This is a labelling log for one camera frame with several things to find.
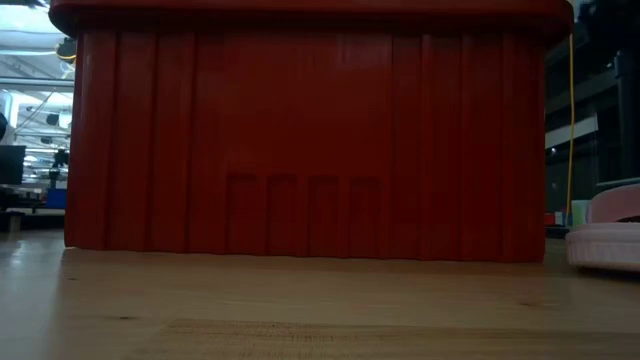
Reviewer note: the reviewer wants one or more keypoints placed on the red plastic bin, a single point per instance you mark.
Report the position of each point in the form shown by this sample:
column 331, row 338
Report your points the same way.
column 300, row 125

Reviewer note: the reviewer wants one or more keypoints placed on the pale green box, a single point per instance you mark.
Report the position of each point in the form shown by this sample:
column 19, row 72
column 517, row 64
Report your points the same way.
column 579, row 214

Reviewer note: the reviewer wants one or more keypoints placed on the blue plastic crate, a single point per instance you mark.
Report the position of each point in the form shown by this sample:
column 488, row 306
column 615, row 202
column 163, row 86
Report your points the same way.
column 56, row 199

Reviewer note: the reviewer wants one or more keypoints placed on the pink rubber slide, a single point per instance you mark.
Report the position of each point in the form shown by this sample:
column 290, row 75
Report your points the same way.
column 605, row 245

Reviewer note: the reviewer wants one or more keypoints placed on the black monitor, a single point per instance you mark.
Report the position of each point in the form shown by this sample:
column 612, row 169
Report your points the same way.
column 11, row 165

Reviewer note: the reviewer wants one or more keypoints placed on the white wall bar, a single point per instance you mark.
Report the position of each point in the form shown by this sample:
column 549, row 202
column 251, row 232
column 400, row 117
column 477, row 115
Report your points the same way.
column 570, row 132

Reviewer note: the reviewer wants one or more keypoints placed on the dark frame post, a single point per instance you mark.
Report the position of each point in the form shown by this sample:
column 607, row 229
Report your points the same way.
column 627, row 115

